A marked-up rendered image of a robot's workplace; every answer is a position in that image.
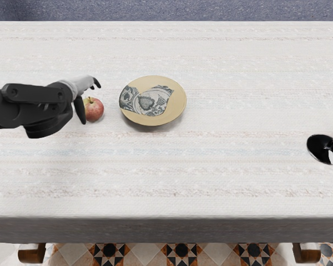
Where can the wine glass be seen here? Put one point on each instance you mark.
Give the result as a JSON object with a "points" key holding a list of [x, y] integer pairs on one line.
{"points": [[323, 151]]}

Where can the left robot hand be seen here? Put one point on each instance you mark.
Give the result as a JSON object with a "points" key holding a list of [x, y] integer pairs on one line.
{"points": [[79, 83]]}

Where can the red apple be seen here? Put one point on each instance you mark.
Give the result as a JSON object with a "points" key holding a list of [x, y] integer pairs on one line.
{"points": [[95, 110]]}

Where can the tan plate with blue pattern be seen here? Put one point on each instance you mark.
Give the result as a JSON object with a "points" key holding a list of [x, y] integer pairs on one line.
{"points": [[170, 102]]}

